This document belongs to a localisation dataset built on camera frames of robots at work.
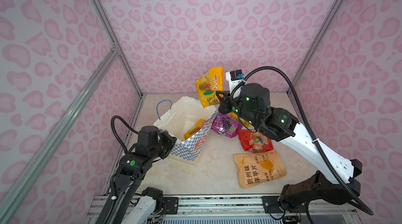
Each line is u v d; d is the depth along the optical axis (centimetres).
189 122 101
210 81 61
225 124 95
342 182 34
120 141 51
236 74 48
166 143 62
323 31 86
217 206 75
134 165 46
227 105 51
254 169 82
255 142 88
